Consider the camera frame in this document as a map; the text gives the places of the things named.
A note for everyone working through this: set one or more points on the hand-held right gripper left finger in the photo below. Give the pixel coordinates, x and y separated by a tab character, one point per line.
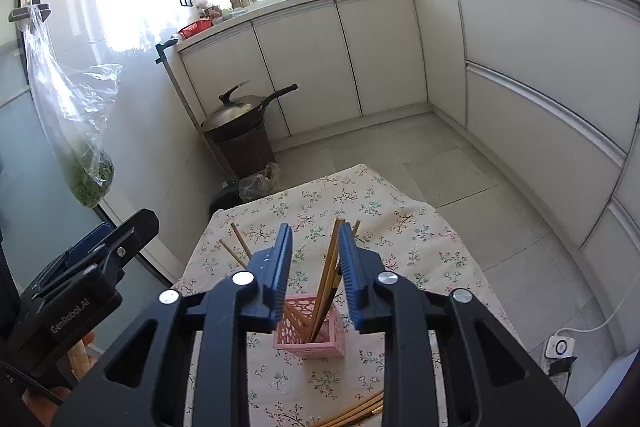
280	277

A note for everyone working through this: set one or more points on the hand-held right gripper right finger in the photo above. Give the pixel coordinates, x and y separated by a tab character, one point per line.
350	277

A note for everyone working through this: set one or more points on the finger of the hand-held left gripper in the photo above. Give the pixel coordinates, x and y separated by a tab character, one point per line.
135	232
87	247

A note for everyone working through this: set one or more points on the tan bamboo chopstick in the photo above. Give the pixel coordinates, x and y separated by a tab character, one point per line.
232	253
355	227
331	254
241	239
339	234

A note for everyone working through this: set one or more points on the pink perforated utensil holder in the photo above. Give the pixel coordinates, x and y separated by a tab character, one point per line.
320	349

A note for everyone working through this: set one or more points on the pile of wooden chopsticks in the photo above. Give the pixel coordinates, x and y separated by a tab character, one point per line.
355	412

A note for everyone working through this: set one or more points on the person's left hand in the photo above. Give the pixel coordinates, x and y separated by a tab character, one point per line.
80	357

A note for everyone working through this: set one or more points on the floral tablecloth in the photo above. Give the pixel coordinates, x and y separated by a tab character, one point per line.
310	202

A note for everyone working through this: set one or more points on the plastic bag of greens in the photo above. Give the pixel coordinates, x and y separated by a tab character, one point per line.
90	157

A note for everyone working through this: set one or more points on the crumpled clear plastic bag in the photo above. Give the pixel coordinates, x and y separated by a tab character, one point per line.
259	183

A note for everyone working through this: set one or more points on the frosted glass sliding door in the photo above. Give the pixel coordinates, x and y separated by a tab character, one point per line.
30	147

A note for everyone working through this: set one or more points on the brown bin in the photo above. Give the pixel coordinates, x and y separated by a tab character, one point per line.
247	154

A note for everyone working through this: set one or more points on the dark wok with lid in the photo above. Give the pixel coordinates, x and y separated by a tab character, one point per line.
235	114

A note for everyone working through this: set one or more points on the red basket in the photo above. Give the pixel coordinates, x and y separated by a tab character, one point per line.
196	29

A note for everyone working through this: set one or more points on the white power strip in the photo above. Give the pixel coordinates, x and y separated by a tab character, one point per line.
560	348

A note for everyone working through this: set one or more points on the black door hook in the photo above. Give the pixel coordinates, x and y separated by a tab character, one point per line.
30	13

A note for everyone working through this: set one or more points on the white kitchen cabinets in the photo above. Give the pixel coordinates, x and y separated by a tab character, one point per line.
525	82

